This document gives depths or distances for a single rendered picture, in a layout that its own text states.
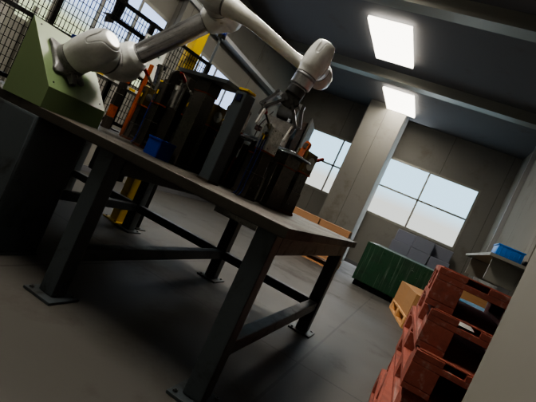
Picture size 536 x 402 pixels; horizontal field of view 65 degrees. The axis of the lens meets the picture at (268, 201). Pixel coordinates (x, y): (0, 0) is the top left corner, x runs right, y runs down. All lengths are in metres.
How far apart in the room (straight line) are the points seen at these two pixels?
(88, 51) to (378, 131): 7.78
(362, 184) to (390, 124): 1.41
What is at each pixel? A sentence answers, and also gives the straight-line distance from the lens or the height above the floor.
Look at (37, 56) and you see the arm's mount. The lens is 2.21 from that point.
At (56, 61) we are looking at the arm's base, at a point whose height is 0.91.
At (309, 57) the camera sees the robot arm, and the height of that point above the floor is 1.33.
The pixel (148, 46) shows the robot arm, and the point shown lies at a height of 1.17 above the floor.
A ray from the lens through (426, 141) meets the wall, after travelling 9.96.
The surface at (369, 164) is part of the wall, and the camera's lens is 9.21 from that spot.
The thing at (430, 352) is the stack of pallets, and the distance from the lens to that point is 1.51.
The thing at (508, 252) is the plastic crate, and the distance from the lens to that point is 4.47.
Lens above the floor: 0.79
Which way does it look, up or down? 2 degrees down
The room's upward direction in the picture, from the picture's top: 25 degrees clockwise
